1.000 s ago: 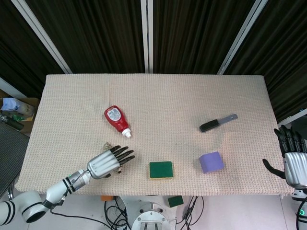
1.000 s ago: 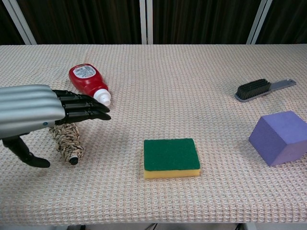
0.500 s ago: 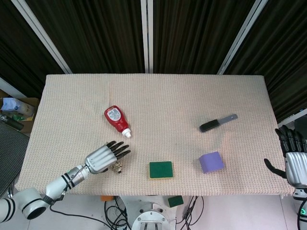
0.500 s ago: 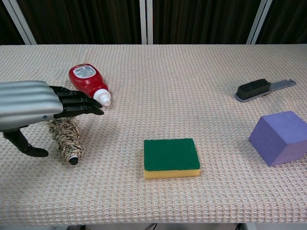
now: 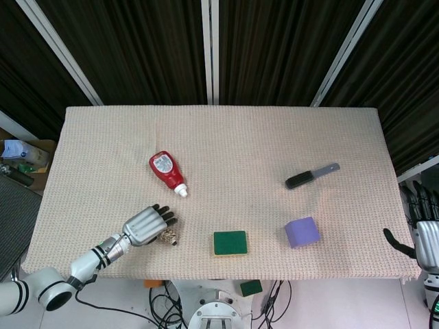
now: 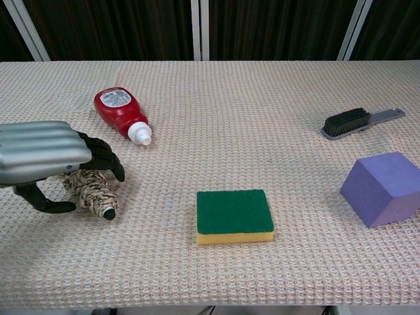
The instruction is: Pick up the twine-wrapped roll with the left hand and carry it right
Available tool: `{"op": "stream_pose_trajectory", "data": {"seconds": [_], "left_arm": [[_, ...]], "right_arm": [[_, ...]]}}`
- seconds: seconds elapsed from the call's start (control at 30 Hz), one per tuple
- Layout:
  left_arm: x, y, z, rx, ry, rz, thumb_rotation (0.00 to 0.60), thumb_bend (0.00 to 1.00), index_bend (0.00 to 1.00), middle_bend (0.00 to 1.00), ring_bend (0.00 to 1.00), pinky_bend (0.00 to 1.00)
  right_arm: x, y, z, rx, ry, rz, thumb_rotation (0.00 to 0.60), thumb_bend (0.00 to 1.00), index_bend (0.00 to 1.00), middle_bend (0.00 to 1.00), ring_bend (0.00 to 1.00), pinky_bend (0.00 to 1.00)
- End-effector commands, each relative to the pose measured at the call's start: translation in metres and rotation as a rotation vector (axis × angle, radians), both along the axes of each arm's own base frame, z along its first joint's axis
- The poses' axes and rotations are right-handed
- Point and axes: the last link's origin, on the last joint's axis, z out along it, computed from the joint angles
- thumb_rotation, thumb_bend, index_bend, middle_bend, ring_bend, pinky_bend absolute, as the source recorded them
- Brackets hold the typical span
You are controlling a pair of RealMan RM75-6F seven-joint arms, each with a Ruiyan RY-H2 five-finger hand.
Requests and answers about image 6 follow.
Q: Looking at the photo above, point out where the red bottle with white cap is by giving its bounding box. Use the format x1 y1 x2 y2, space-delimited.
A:
93 87 153 146

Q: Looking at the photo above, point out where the white metal frame post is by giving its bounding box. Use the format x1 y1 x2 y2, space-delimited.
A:
2 0 51 62
191 0 211 62
337 0 374 62

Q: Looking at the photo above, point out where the twine spool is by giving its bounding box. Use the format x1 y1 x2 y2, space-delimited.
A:
59 168 119 221

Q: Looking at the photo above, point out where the green and yellow sponge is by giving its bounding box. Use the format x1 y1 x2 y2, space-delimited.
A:
196 189 276 246

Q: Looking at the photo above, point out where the grey brush with black bristles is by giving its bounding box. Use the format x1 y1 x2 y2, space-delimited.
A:
320 108 406 142

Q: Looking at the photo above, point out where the purple foam block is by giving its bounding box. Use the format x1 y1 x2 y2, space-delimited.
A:
339 151 420 229

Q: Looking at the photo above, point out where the beige waffle-weave tablecloth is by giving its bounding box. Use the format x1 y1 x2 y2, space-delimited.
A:
0 60 420 310

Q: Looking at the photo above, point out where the silver and black left robot hand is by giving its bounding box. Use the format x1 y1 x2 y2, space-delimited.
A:
0 121 126 214

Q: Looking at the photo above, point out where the dark curtain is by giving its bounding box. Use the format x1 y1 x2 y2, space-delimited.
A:
0 0 420 62

